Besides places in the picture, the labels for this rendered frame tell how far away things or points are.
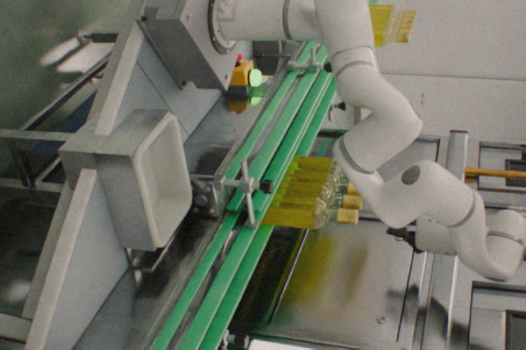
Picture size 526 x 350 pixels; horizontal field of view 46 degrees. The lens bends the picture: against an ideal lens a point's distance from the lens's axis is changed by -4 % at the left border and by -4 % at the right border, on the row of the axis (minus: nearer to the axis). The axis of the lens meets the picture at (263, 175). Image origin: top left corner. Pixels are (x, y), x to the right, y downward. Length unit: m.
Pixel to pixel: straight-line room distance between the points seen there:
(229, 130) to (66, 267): 0.58
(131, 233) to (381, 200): 0.48
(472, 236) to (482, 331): 0.32
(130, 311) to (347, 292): 0.50
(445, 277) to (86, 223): 0.80
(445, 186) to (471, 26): 6.39
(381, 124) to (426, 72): 6.62
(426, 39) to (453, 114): 1.01
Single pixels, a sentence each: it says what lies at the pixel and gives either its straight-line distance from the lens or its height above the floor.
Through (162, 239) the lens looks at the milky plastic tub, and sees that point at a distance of 1.26.
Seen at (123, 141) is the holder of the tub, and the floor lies 0.79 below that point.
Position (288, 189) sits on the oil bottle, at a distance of 1.51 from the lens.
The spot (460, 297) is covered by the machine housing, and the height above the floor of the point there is 1.41.
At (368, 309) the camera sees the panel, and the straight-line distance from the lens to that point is 1.41.
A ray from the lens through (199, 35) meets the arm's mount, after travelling 1.31.
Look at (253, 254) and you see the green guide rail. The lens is 1.43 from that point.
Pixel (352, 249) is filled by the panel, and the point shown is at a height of 1.14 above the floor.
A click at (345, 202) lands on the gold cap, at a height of 1.13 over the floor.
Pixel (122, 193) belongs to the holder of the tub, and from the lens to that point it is 1.19.
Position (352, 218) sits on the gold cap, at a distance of 1.44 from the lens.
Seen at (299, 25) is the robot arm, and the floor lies 1.05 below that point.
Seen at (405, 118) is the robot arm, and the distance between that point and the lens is 1.07.
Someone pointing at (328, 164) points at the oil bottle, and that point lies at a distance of 1.59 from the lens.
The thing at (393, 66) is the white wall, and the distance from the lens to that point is 7.71.
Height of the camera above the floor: 1.39
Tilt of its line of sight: 18 degrees down
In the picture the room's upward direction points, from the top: 95 degrees clockwise
